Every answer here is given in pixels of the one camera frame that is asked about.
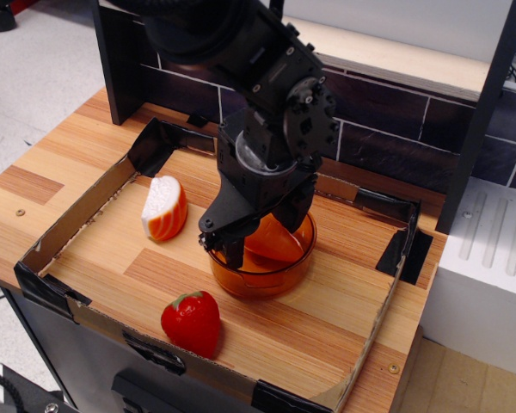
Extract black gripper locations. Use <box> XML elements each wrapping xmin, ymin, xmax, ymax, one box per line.
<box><xmin>199</xmin><ymin>115</ymin><xmax>322</xmax><ymax>270</ymax></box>

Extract orange toy carrot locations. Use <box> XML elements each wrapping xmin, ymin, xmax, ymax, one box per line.
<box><xmin>244</xmin><ymin>214</ymin><xmax>304</xmax><ymax>262</ymax></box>

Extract orange transparent plastic pot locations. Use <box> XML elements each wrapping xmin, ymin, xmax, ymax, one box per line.
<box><xmin>209</xmin><ymin>214</ymin><xmax>317</xmax><ymax>299</ymax></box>

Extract black left upright post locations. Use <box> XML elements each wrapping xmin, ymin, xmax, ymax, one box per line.
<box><xmin>91</xmin><ymin>1</ymin><xmax>144</xmax><ymax>125</ymax></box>

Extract red toy strawberry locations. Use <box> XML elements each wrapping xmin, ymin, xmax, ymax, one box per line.
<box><xmin>161</xmin><ymin>291</ymin><xmax>221</xmax><ymax>359</ymax></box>

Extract black upright post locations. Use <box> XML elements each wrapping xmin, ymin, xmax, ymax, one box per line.
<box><xmin>91</xmin><ymin>1</ymin><xmax>144</xmax><ymax>125</ymax></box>
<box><xmin>435</xmin><ymin>0</ymin><xmax>516</xmax><ymax>234</ymax></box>

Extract toy salmon sushi piece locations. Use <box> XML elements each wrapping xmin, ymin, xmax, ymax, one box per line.
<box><xmin>141</xmin><ymin>176</ymin><xmax>188</xmax><ymax>242</ymax></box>

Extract cardboard fence with black tape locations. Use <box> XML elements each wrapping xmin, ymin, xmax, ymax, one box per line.
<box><xmin>15</xmin><ymin>120</ymin><xmax>433</xmax><ymax>412</ymax></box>

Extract grey cabinet under table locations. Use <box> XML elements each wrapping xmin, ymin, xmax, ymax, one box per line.
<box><xmin>6</xmin><ymin>293</ymin><xmax>253</xmax><ymax>412</ymax></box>

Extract dark tile backsplash panel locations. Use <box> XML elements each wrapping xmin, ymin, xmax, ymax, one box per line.
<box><xmin>129</xmin><ymin>20</ymin><xmax>516</xmax><ymax>193</ymax></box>

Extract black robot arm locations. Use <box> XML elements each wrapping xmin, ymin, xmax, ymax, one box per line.
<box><xmin>119</xmin><ymin>1</ymin><xmax>338</xmax><ymax>269</ymax></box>

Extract white ribbed appliance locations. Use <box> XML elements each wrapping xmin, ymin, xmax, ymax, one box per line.
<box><xmin>421</xmin><ymin>178</ymin><xmax>516</xmax><ymax>373</ymax></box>

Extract black right upright post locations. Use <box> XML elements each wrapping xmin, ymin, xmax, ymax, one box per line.
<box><xmin>435</xmin><ymin>0</ymin><xmax>516</xmax><ymax>234</ymax></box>

